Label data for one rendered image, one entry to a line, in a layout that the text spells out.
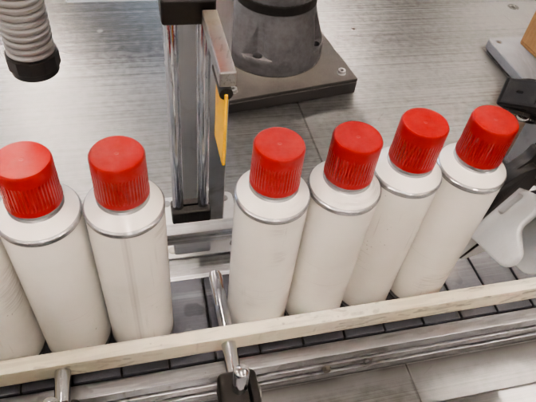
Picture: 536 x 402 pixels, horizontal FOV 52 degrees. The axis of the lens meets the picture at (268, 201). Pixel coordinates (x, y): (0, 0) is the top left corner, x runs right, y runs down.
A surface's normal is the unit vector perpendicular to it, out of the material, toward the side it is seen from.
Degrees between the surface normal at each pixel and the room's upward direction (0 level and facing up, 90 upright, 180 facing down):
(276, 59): 73
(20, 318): 90
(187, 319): 0
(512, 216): 63
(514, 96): 58
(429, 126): 3
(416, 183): 42
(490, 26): 0
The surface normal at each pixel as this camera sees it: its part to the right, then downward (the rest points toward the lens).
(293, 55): 0.41, 0.48
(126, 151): 0.04, -0.66
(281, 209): 0.24, -0.01
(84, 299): 0.81, 0.48
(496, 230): -0.82, -0.21
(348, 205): 0.03, 0.05
